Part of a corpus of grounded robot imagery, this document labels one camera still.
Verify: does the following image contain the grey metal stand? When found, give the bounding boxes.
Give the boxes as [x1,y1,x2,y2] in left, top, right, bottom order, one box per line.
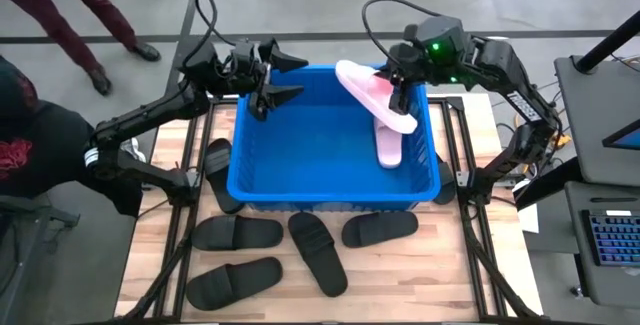
[0,192,81,325]

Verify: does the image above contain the grey desk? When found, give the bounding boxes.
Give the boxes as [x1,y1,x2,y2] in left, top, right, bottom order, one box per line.
[514,54,640,311]

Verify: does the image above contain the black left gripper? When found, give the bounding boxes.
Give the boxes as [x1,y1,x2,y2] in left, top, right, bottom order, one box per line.
[219,38,310,120]

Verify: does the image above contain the backlit black keyboard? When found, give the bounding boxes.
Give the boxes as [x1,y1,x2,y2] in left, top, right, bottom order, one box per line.
[581,208,640,268]

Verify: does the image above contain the pale pink slide sandal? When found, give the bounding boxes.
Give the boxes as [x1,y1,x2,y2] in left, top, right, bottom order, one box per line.
[373,117,404,170]
[334,59,419,135]

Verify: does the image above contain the black slide sandal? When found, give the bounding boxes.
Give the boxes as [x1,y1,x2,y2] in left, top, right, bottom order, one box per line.
[341,210,420,249]
[432,153,457,206]
[185,256,284,312]
[203,137,246,215]
[190,214,285,252]
[287,211,349,299]

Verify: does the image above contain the black pole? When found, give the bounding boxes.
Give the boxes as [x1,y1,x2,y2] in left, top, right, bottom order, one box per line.
[573,12,640,74]

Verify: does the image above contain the person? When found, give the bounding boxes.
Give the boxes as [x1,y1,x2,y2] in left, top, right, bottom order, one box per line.
[0,54,146,219]
[0,0,162,97]

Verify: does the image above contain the blue plastic bin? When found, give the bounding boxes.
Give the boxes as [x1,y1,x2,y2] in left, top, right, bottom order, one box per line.
[226,63,442,213]

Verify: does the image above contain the yellow cable connector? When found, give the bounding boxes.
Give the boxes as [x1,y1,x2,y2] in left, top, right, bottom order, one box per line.
[549,133,572,152]

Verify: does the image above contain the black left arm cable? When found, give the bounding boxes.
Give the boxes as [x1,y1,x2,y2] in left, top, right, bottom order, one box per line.
[187,0,236,61]

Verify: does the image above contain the white paper sheet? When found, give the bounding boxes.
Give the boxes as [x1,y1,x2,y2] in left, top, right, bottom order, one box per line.
[517,203,541,235]

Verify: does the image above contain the black aluminium table frame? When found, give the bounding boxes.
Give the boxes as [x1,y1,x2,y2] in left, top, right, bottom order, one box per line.
[114,95,544,325]

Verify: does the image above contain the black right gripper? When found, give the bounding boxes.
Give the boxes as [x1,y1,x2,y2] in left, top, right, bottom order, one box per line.
[388,42,426,116]

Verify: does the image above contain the black tablet screen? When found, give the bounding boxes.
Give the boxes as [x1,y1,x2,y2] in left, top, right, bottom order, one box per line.
[602,118,640,152]

